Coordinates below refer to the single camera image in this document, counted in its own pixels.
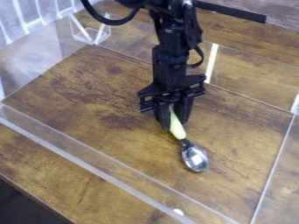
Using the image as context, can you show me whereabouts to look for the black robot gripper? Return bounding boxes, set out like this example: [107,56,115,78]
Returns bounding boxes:
[138,45,206,130]

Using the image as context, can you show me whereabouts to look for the green handled metal spoon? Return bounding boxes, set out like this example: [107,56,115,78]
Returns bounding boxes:
[170,108,210,172]

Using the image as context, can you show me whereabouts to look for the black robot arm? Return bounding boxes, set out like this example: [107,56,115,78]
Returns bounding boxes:
[117,0,206,129]

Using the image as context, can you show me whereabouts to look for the black bar at table edge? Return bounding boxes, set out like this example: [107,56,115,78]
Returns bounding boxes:
[195,0,267,24]

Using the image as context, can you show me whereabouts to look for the clear acrylic tray enclosure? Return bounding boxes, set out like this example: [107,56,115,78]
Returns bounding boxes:
[0,12,299,224]

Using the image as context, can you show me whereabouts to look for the clear acrylic triangular bracket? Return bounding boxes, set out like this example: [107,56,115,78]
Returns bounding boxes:
[70,14,111,46]

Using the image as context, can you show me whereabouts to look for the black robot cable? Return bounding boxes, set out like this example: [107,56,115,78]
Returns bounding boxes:
[79,0,142,26]

